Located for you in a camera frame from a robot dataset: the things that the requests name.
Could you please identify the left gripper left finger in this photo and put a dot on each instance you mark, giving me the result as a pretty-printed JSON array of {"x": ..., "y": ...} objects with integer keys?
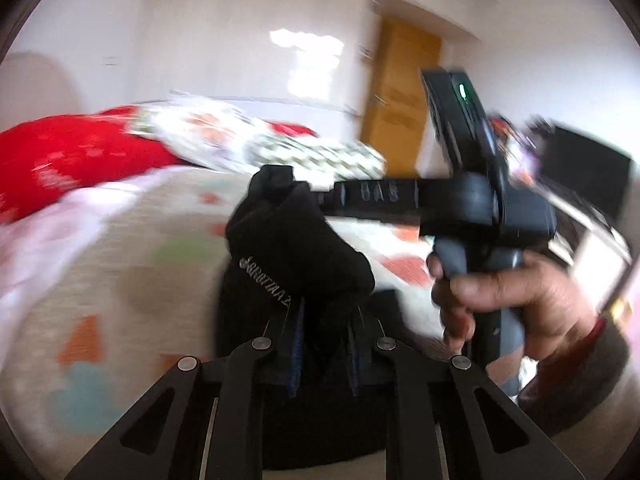
[{"x": 229, "y": 418}]

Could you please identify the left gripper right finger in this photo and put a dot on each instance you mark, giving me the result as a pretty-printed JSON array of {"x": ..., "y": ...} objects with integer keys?
[{"x": 439, "y": 419}]

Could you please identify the black pants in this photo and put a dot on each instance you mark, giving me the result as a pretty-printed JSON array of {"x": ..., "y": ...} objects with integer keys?
[{"x": 326, "y": 392}]

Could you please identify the person right hand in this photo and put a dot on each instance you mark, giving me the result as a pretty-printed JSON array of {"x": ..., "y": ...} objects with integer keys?
[{"x": 554, "y": 313}]

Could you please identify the white open shelf unit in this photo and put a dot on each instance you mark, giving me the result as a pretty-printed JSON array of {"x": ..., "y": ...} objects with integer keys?
[{"x": 587, "y": 243}]

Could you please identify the black television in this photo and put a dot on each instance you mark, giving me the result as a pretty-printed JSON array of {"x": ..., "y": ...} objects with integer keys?
[{"x": 594, "y": 171}]

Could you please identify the heart patterned quilt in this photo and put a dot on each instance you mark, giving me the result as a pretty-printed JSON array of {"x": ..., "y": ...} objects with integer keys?
[{"x": 133, "y": 302}]

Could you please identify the green cloud pattern pillow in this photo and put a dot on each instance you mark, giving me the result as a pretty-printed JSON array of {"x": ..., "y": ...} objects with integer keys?
[{"x": 320, "y": 162}]

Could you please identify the wooden door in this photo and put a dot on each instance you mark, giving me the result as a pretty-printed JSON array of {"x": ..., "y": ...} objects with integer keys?
[{"x": 396, "y": 112}]

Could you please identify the pink white blanket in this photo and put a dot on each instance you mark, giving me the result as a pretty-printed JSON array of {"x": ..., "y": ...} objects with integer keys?
[{"x": 37, "y": 250}]

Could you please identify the white glossy wardrobe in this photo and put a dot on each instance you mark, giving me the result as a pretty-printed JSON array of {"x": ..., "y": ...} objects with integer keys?
[{"x": 303, "y": 53}]

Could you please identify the floral white pillow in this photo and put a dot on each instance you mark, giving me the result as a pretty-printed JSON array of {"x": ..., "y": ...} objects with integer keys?
[{"x": 205, "y": 132}]

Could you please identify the red pillow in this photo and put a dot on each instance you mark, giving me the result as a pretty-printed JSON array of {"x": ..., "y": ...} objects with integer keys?
[{"x": 46, "y": 158}]

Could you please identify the white round headboard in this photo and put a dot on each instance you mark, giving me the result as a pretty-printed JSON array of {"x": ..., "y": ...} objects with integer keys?
[{"x": 34, "y": 85}]

